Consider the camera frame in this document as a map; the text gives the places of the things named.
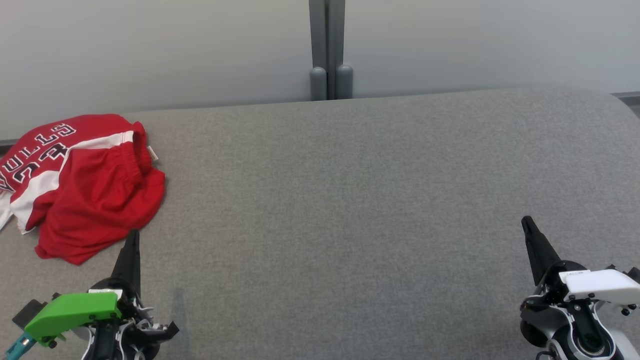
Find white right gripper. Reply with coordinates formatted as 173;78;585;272
521;216;640;304

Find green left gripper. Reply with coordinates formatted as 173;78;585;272
24;229;142;348

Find red shorts with white stripe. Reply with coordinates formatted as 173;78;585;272
10;121;166;266

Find red jersey with white sleeves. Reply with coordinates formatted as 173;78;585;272
0;114;160;232

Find grey fabric sofa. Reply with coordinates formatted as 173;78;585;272
0;87;640;360

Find black cable with teal plug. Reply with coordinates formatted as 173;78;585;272
5;332;37;360

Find grey partition post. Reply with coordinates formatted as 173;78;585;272
308;0;354;101

